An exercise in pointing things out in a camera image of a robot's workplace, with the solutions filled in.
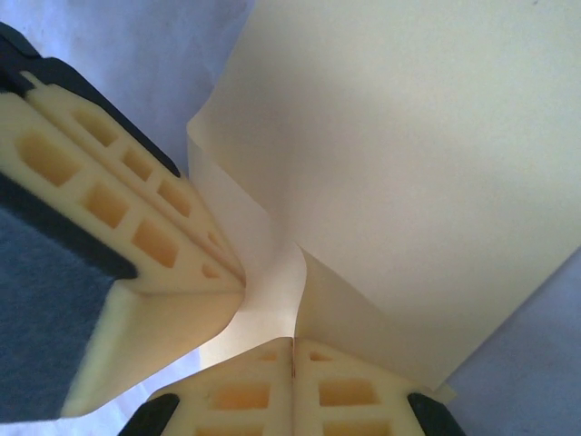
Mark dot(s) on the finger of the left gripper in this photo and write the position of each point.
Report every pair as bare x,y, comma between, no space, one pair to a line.
150,181
127,218

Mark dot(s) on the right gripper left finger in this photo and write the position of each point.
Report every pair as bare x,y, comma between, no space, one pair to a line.
236,395

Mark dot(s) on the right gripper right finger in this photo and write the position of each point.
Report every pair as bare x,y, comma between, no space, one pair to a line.
354,395

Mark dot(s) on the yellow paper sheet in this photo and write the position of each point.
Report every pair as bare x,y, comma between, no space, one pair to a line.
408,159

